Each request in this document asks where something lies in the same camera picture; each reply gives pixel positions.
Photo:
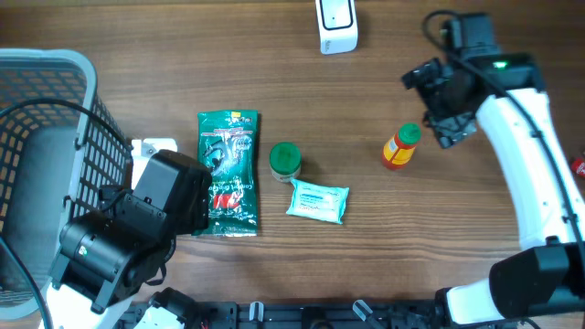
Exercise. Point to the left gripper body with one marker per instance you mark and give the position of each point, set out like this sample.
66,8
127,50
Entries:
196,218

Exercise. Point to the red sauce bottle green cap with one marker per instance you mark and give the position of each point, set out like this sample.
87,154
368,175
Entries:
399,149

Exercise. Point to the green glove package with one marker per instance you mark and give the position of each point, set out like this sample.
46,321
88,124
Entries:
227,143

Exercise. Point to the teal wet wipes pack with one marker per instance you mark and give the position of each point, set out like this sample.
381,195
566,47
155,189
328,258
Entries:
322,203

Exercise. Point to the white barcode scanner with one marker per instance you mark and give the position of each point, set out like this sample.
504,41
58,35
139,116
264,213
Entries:
337,26

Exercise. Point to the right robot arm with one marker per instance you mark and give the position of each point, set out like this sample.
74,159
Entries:
474,86

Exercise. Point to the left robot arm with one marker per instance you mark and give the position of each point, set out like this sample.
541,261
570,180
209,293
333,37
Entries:
106,255

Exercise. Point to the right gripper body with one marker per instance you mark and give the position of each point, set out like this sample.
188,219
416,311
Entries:
444,120

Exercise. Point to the grey plastic mesh basket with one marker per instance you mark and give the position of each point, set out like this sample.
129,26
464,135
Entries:
54,156

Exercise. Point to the green lid spice jar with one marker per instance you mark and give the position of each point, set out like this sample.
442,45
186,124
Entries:
285,161

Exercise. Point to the red instant coffee stick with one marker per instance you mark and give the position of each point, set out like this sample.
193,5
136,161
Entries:
577,166

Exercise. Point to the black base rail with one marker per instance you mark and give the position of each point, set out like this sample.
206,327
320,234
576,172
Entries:
172,309

